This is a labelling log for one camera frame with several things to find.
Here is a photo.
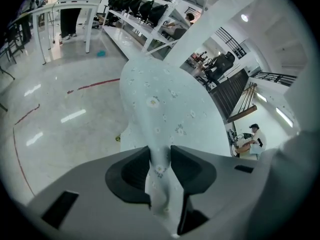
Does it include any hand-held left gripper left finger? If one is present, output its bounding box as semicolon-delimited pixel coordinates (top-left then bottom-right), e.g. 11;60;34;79
27;145;173;240

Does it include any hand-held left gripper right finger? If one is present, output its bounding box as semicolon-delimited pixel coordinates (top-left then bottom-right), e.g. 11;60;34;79
171;145;261;236

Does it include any pale floral fabric sheet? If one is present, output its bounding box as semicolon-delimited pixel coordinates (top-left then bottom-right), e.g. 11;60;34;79
119;54;232;238

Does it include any brown wooden staircase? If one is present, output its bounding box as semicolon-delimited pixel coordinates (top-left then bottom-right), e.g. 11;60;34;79
208;67;259;124

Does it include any red floor tape line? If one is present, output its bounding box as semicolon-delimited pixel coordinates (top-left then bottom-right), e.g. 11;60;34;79
66;77;121;95
12;103;41;198

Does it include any black office chair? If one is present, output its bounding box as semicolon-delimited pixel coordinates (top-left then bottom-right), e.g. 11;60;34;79
197;50;237;93

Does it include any black metal railing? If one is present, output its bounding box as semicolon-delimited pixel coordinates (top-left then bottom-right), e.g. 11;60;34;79
251;71;299;88
214;26;247;60

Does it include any white metal shelving rack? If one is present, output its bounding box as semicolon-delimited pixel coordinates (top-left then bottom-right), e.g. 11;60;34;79
101;0;209;60

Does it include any white desk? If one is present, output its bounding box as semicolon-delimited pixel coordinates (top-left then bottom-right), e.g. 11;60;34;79
29;1;100;66

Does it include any group of black bags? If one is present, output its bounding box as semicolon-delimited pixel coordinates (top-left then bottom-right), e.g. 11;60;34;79
107;0;194;28

